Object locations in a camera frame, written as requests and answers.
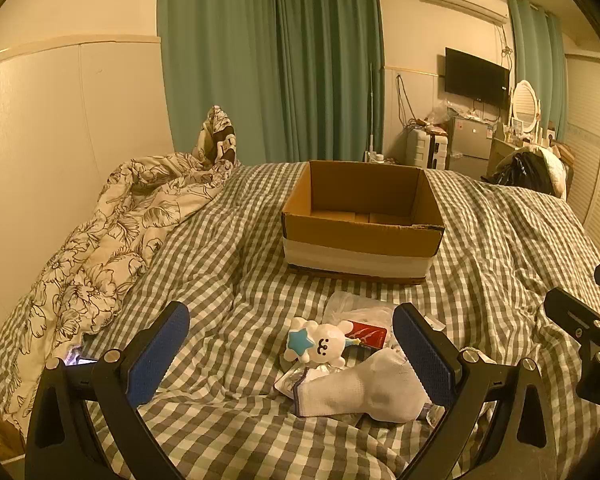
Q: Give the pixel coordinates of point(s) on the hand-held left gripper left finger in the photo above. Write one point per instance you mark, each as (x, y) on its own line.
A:
(160, 355)

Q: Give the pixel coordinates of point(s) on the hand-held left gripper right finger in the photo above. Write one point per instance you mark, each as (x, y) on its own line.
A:
(425, 355)

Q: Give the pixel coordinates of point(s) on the red packet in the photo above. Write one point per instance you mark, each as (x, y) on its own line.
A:
(367, 334)

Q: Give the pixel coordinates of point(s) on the white sock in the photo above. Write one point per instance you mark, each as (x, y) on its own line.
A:
(360, 390)

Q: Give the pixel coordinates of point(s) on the clear plastic bag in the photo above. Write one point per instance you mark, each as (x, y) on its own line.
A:
(360, 305)

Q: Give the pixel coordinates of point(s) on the white plush toy blue star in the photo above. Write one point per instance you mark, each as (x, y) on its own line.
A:
(325, 345)

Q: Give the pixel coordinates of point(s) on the silver foil wrapper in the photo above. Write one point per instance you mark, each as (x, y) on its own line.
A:
(287, 382)

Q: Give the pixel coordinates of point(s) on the cardboard box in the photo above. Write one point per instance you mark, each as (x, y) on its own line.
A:
(360, 240)

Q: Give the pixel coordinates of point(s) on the glowing phone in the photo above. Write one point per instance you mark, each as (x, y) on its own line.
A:
(82, 359)

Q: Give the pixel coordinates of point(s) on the white garment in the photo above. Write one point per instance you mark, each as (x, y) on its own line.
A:
(555, 170)

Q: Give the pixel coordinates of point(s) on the floral quilt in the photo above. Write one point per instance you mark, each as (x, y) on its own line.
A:
(105, 240)

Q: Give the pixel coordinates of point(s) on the black bag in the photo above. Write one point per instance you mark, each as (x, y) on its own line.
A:
(525, 167)

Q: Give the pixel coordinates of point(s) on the dressing table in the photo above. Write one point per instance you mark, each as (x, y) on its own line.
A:
(502, 152)

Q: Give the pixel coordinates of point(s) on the silver mini fridge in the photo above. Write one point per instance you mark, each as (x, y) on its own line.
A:
(470, 145)

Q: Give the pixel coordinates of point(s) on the white oval vanity mirror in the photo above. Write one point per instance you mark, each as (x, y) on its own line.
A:
(525, 102)

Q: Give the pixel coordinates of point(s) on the white suitcase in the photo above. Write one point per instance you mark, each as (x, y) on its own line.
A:
(422, 147)

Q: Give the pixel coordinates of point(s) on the narrow green curtain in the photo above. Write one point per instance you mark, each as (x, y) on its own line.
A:
(535, 60)

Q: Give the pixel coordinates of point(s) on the crumpled plastic bag on fridge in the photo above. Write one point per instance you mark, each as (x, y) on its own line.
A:
(442, 112)

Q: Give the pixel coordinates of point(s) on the white pole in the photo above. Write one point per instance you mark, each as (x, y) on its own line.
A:
(371, 110)

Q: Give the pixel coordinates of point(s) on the wide green curtain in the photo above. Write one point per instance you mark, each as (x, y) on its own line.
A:
(260, 60)

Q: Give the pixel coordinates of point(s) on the black wall television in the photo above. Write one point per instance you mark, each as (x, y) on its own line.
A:
(475, 77)

